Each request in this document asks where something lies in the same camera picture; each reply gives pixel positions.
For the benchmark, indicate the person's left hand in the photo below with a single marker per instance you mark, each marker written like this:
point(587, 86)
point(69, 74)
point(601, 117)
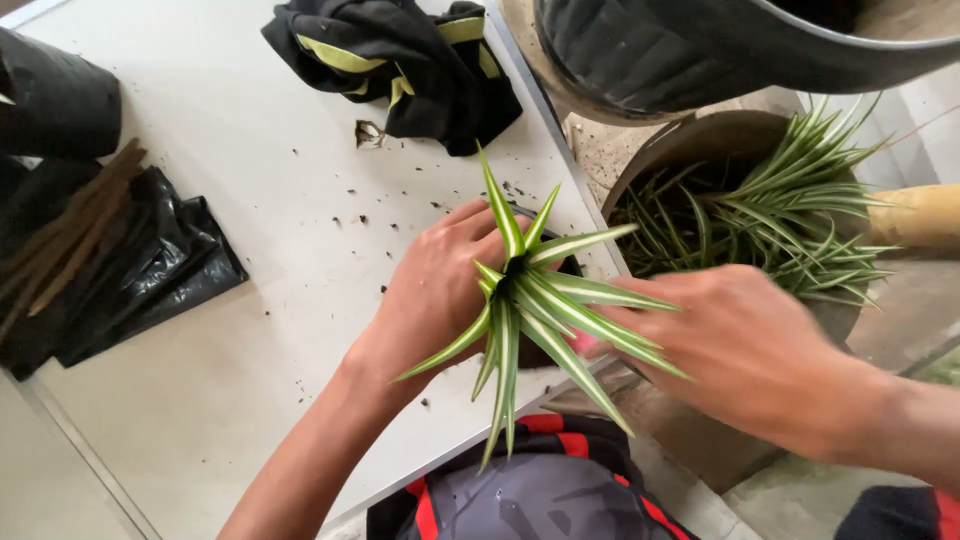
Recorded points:
point(431, 300)

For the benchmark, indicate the person's right hand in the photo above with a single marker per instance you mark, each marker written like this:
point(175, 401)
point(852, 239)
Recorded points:
point(742, 352)

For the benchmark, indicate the person's left fingers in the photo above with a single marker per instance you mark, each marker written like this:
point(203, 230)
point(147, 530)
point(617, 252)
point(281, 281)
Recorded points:
point(480, 225)

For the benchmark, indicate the person's right fingers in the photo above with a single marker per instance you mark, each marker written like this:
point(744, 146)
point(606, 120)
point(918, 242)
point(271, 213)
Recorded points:
point(622, 315)

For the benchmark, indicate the small black nursery bag pot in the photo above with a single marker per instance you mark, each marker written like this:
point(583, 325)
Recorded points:
point(564, 264)

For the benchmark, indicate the small striped spider plant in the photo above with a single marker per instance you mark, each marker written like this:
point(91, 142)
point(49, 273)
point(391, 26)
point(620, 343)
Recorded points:
point(525, 296)

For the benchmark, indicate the dry brown leaf scrap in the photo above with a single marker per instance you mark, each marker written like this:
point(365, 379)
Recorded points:
point(369, 135)

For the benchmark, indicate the black cloth with yellow stripes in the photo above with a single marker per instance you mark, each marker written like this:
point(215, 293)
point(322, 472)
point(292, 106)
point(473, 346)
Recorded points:
point(420, 67)

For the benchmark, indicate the clump of green spider plants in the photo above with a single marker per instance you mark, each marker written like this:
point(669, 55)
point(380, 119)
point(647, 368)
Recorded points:
point(780, 210)

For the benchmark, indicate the brown round pot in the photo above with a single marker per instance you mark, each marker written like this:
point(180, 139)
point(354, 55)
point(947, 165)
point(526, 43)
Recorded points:
point(705, 139)

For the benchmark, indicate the person's black red shorts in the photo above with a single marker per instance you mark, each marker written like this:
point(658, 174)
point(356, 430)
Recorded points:
point(540, 502)

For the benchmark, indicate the large black tub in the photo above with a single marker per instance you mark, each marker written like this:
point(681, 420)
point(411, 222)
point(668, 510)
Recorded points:
point(675, 52)

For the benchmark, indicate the tan rounded object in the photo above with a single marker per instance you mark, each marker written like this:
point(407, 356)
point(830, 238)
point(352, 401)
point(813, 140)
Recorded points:
point(919, 217)

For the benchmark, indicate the heap of black plastic bags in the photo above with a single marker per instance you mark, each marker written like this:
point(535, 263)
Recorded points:
point(150, 262)

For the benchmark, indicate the bundle of brown sticks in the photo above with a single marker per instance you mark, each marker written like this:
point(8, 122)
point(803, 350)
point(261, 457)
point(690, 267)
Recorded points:
point(67, 232)

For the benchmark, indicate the rolled black plastic bag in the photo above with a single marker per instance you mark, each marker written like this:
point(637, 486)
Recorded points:
point(52, 97)

